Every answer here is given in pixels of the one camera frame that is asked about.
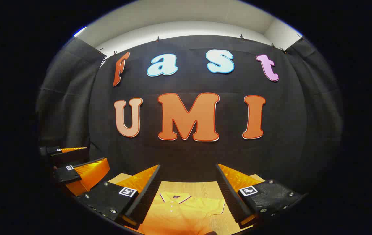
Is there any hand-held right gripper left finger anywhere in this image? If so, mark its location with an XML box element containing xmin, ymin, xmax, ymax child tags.
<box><xmin>76</xmin><ymin>164</ymin><xmax>161</xmax><ymax>229</ymax></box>

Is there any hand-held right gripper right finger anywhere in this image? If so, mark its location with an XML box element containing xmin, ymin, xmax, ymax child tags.
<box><xmin>215</xmin><ymin>163</ymin><xmax>308</xmax><ymax>230</ymax></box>

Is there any orange polo T-shirt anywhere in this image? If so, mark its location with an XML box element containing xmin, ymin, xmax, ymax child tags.
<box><xmin>137</xmin><ymin>192</ymin><xmax>225</xmax><ymax>235</ymax></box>

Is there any white ceiling light strip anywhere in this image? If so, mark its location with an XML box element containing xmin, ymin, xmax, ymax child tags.
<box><xmin>73</xmin><ymin>26</ymin><xmax>88</xmax><ymax>38</ymax></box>

